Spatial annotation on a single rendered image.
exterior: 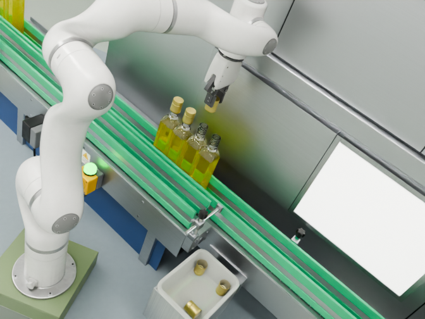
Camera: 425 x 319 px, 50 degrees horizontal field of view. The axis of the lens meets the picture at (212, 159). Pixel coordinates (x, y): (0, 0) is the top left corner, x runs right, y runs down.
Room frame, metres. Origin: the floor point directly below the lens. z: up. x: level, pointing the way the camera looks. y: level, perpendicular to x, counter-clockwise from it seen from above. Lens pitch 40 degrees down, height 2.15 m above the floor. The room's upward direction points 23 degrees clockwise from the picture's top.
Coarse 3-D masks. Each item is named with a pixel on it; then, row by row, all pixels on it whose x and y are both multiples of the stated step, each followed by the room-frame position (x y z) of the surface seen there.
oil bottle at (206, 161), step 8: (208, 144) 1.12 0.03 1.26; (200, 152) 1.09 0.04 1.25; (208, 152) 1.09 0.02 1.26; (216, 152) 1.10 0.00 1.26; (200, 160) 1.08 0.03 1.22; (208, 160) 1.07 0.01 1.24; (216, 160) 1.10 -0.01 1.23; (192, 168) 1.09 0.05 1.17; (200, 168) 1.08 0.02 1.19; (208, 168) 1.07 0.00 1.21; (192, 176) 1.08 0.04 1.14; (200, 176) 1.07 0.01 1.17; (208, 176) 1.09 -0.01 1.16; (200, 184) 1.07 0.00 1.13
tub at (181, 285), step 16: (192, 256) 0.89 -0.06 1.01; (208, 256) 0.92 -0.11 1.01; (176, 272) 0.81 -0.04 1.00; (192, 272) 0.88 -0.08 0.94; (208, 272) 0.90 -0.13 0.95; (224, 272) 0.89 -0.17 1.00; (160, 288) 0.74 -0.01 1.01; (176, 288) 0.81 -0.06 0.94; (192, 288) 0.83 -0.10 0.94; (208, 288) 0.85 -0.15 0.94; (176, 304) 0.71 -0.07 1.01; (208, 304) 0.80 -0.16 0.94
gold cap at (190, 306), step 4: (188, 304) 0.75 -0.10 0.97; (192, 304) 0.75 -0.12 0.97; (184, 308) 0.74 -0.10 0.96; (188, 308) 0.74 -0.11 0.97; (192, 308) 0.74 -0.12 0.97; (196, 308) 0.75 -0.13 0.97; (188, 312) 0.74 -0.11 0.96; (192, 312) 0.73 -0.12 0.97; (196, 312) 0.74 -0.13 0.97; (200, 312) 0.75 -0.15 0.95; (192, 316) 0.73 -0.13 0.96; (196, 316) 0.74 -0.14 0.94
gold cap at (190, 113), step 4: (188, 108) 1.16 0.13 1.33; (192, 108) 1.17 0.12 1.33; (188, 112) 1.14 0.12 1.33; (192, 112) 1.15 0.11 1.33; (184, 116) 1.14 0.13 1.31; (188, 116) 1.14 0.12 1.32; (192, 116) 1.14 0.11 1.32; (184, 120) 1.14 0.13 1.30; (188, 120) 1.14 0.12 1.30; (192, 120) 1.15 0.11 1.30; (188, 124) 1.14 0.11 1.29
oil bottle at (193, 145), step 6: (192, 138) 1.12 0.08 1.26; (204, 138) 1.14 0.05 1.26; (186, 144) 1.12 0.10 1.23; (192, 144) 1.11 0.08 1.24; (198, 144) 1.11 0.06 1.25; (204, 144) 1.13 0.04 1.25; (186, 150) 1.11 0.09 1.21; (192, 150) 1.10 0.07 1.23; (198, 150) 1.10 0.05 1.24; (180, 156) 1.12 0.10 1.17; (186, 156) 1.11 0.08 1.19; (192, 156) 1.10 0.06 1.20; (180, 162) 1.12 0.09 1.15; (186, 162) 1.11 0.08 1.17; (192, 162) 1.10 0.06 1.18; (186, 168) 1.10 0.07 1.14
